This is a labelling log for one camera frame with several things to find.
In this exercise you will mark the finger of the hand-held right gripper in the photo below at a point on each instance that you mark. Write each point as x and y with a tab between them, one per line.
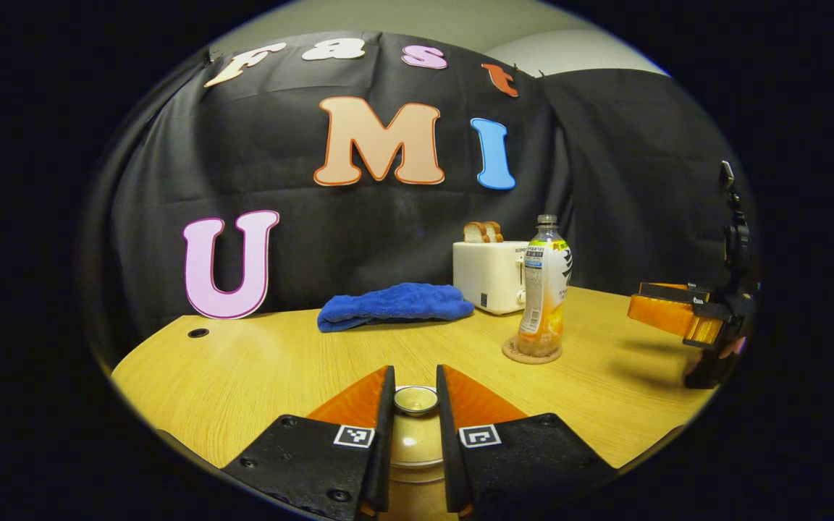
663	316
674	292

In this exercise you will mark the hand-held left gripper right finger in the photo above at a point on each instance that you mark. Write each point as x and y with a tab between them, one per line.
449	449

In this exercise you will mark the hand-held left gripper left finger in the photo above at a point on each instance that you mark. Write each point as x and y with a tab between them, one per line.
381	449

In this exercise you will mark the cream teacup lid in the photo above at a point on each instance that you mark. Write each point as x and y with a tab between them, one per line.
415	441

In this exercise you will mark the round cork coaster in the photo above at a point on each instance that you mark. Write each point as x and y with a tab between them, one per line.
511	353

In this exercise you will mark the clear water bottle orange label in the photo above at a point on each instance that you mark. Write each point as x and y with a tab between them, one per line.
544	289

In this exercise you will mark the black backdrop cloth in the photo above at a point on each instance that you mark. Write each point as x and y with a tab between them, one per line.
641	181

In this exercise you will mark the blue towel cloth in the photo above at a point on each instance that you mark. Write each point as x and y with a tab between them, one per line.
395	304

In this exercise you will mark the cream toaster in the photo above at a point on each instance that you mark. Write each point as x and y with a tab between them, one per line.
486	278

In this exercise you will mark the bread slice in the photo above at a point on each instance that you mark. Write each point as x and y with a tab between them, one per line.
473	233
495	231

